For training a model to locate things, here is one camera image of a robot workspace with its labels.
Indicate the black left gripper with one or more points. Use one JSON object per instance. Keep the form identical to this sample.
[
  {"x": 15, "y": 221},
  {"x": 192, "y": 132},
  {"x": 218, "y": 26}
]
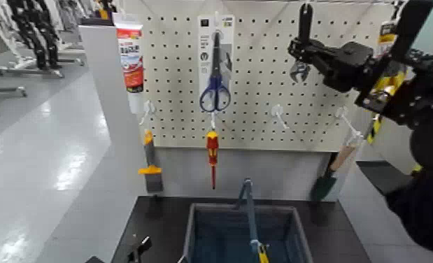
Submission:
[{"x": 133, "y": 255}]

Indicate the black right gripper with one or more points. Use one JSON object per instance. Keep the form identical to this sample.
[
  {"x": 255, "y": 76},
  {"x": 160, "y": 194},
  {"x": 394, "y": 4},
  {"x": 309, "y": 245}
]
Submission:
[{"x": 348, "y": 66}]

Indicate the black adjustable wrench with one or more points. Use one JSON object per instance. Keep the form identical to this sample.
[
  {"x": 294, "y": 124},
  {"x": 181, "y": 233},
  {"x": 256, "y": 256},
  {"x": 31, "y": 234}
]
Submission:
[{"x": 305, "y": 22}]

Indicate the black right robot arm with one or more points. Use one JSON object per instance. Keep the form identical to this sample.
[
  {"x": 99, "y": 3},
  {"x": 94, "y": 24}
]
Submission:
[{"x": 425, "y": 95}]

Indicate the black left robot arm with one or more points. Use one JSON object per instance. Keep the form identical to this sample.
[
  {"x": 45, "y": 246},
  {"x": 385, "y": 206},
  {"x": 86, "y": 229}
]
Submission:
[{"x": 95, "y": 260}]

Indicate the grey yellow scraper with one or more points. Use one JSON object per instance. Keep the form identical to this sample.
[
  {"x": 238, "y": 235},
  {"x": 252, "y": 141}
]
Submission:
[{"x": 150, "y": 176}]

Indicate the cream perforated pegboard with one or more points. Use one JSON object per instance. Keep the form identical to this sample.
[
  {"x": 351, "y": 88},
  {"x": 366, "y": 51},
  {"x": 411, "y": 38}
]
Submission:
[{"x": 260, "y": 103}]

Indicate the yellow pliers in package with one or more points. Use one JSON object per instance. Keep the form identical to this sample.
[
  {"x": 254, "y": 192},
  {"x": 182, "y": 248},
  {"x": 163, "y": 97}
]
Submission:
[{"x": 385, "y": 35}]

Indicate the blue scissors on card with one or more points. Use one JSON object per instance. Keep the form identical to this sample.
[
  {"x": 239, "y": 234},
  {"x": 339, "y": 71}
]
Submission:
[{"x": 216, "y": 55}]

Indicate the yellow black striped bar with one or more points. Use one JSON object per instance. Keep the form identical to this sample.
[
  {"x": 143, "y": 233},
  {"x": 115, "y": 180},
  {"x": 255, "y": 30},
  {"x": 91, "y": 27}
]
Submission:
[{"x": 374, "y": 128}]

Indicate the red yellow screwdriver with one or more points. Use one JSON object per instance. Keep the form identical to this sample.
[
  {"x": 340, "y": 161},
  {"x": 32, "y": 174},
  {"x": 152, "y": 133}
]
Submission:
[{"x": 212, "y": 147}]

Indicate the grey partition with hazard tape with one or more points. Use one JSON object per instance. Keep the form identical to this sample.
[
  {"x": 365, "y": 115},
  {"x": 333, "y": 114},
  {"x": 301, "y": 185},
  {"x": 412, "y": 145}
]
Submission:
[{"x": 392, "y": 147}]

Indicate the grey display stand panel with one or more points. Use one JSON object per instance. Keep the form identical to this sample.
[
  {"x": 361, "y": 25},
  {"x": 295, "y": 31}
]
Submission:
[{"x": 106, "y": 110}]

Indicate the white red sealant tube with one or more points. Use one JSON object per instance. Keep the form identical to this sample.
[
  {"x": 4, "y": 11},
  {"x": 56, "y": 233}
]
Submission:
[{"x": 131, "y": 55}]

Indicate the black humanoid robot on stand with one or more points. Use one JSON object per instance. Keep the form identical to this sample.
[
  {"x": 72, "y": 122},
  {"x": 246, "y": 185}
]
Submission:
[{"x": 36, "y": 33}]

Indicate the grey wheeled base frame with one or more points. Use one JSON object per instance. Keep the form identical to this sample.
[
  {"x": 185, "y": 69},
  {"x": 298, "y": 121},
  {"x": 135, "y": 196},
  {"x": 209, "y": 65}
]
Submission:
[{"x": 6, "y": 91}]

